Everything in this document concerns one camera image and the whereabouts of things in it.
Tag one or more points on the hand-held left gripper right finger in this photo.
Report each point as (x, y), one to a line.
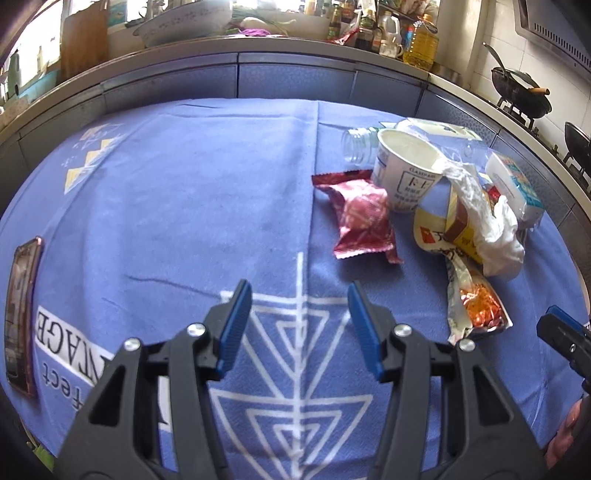
(365, 327)

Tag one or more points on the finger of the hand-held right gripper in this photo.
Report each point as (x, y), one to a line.
(561, 339)
(565, 317)

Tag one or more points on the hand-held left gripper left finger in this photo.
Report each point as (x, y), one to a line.
(233, 327)

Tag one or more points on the foil packet with orange print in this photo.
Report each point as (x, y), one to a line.
(480, 309)

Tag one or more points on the white plastic bag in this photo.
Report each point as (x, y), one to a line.
(498, 235)

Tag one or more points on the maroon snack wrapper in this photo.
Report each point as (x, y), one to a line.
(362, 217)

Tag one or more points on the yellow white food packet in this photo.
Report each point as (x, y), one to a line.
(434, 230)

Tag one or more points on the blue white carton box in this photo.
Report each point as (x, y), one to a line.
(517, 189)

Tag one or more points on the white paper noodle cup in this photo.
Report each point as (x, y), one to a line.
(406, 175)

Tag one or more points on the clear plastic bottle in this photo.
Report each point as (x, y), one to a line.
(358, 145)

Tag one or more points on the white green packet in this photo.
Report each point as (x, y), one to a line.
(438, 129)

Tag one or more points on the person's right hand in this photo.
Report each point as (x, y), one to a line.
(563, 438)

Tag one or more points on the blue printed tablecloth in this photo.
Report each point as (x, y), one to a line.
(184, 207)

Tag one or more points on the black gas stove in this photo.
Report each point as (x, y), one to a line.
(554, 147)

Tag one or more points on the black pan with lid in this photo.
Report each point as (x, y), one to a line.
(579, 141)

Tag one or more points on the smartphone with pink case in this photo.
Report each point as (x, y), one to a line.
(21, 318)

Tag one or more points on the blue grey kitchen cabinets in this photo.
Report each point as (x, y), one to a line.
(277, 76)

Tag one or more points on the small steel bowl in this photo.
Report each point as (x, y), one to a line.
(445, 70)

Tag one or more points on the yellow cooking oil bottle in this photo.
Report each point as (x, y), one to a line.
(420, 46)

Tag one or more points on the steel range hood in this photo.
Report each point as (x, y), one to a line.
(554, 27)

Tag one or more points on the white plastic jug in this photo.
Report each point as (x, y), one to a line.
(390, 34)

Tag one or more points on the purple cloth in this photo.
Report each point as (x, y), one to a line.
(253, 32)

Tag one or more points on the row of seasoning bottles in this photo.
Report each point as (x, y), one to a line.
(346, 25)

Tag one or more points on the white patterned basin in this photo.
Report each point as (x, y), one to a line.
(184, 25)

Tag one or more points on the white radish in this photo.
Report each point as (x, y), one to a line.
(268, 21)

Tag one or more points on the wooden cutting board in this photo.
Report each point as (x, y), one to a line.
(85, 41)

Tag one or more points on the pale green plastic bottle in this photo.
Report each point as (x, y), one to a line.
(14, 76)

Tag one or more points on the kitchen window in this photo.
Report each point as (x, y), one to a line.
(37, 27)

